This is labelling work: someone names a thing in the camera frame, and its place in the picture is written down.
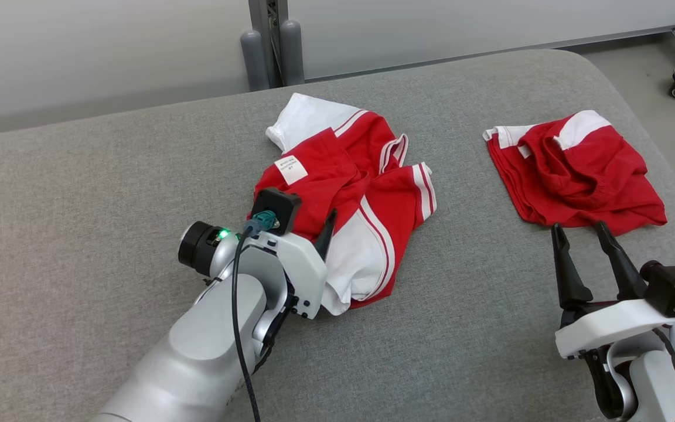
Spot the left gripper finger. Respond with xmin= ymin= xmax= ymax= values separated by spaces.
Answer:
xmin=313 ymin=209 xmax=338 ymax=261

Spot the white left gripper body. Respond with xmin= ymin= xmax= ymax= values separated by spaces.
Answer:
xmin=250 ymin=232 xmax=328 ymax=320

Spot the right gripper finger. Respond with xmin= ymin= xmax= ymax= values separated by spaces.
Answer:
xmin=594 ymin=220 xmax=649 ymax=301
xmin=551 ymin=223 xmax=594 ymax=311

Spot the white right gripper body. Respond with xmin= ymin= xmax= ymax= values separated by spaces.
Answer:
xmin=554 ymin=298 xmax=675 ymax=359

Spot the red white-sleeved jersey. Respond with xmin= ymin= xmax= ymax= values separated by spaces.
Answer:
xmin=248 ymin=93 xmax=437 ymax=316

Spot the red shorts white trim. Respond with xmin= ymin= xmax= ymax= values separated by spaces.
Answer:
xmin=483 ymin=110 xmax=668 ymax=236

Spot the teal cable connector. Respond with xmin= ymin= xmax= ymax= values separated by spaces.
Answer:
xmin=243 ymin=210 xmax=279 ymax=236

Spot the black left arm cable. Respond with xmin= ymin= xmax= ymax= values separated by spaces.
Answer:
xmin=231 ymin=226 xmax=262 ymax=422

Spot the grey cylindrical post foot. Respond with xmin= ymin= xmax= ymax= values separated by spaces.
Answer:
xmin=279 ymin=19 xmax=305 ymax=87
xmin=240 ymin=29 xmax=271 ymax=91

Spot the grey metal partition post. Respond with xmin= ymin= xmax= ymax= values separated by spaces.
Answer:
xmin=248 ymin=0 xmax=291 ymax=89

